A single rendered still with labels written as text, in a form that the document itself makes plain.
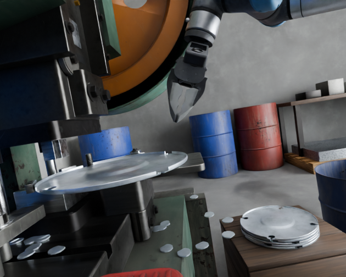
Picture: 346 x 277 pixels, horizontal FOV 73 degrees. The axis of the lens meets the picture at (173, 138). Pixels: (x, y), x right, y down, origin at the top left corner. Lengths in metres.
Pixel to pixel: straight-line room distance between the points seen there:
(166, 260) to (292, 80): 3.87
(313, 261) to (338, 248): 0.10
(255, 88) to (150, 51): 3.21
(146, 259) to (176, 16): 0.71
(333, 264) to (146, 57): 0.92
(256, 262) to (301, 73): 3.56
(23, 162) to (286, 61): 3.85
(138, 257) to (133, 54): 0.65
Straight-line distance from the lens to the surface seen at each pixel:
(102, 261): 0.34
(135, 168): 0.44
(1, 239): 0.40
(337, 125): 4.42
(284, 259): 0.94
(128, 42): 0.89
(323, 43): 4.43
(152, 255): 0.43
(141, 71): 0.82
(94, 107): 0.46
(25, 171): 0.75
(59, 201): 0.46
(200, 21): 0.58
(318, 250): 1.00
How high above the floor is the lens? 0.86
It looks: 4 degrees down
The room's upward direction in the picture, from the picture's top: 9 degrees counter-clockwise
